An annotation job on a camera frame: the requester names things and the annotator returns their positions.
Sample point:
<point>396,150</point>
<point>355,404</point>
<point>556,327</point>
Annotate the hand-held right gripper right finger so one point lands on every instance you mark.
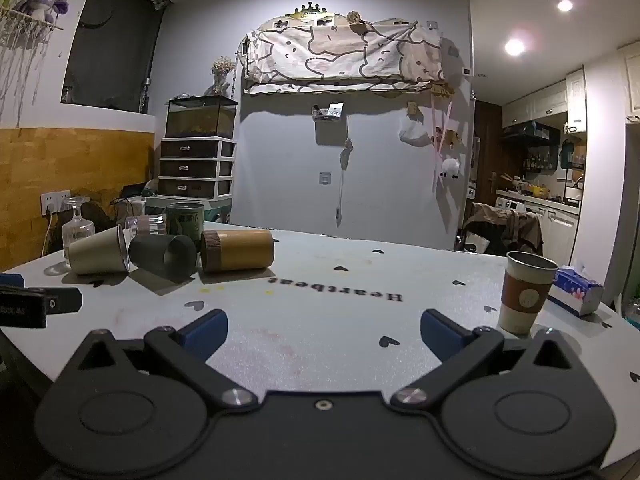
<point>442,336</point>

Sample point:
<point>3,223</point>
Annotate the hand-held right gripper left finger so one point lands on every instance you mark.
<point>206,331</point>

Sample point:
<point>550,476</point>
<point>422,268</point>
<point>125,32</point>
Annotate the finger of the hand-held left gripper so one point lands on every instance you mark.
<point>11,280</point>
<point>30,305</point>

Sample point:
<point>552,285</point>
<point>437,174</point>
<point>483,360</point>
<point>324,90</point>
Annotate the beige cup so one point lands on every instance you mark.
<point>95,252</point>

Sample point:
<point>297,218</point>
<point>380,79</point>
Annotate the dark grey cup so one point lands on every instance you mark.
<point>160,257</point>

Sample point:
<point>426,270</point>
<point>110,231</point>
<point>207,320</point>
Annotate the paper cup with brown sleeve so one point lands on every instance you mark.
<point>525,295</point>

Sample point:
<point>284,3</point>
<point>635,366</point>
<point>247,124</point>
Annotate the clear glass cup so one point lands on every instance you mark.
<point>147,225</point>

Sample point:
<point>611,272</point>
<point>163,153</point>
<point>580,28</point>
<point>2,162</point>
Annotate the ribbed wine glass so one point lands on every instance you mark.
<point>77,230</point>

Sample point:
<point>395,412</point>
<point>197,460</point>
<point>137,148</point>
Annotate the green tin can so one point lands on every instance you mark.
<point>185,220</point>

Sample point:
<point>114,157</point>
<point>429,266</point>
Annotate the chair with draped jacket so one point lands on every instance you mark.
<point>500,227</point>

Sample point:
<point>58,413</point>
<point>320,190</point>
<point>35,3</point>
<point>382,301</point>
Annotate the blue tissue pack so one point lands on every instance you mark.
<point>575,290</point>

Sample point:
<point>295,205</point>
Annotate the white washing machine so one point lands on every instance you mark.
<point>510,204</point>

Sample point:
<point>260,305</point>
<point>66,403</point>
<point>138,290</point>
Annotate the white drawer unit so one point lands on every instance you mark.
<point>195,167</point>

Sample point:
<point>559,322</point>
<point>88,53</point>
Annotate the white plush toy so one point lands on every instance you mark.
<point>450,167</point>

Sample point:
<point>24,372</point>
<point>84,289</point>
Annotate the white hanging bag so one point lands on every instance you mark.
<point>414,132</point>

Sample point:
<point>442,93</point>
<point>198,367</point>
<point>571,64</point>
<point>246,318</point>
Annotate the black kitchen shelf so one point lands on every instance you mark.
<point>532,145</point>

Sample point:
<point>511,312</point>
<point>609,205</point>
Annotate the glass fish tank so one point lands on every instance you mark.
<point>200,117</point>

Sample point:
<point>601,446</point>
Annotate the dark window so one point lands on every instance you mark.
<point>112,45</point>

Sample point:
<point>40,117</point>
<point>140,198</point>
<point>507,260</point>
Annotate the vase of dried flowers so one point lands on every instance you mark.
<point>222,72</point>

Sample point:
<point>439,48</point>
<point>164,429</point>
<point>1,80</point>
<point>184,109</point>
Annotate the purple plush toy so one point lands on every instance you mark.
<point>42,2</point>

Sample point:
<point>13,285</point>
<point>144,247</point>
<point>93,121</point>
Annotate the ceiling spotlight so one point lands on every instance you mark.
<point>514,46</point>
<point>565,5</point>

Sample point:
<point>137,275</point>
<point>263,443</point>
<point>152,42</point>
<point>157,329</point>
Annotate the printed blanket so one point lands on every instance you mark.
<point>340,55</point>

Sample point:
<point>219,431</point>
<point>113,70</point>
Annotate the gold crown decoration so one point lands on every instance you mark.
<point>306,11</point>

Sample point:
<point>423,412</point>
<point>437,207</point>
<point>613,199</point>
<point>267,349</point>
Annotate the wall power outlet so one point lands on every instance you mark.
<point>55,201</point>

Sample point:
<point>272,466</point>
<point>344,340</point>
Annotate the macrame wall hanging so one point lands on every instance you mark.
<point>20,55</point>

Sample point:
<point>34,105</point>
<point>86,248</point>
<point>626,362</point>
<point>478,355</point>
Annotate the white wall cabinets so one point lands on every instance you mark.
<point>545,102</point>

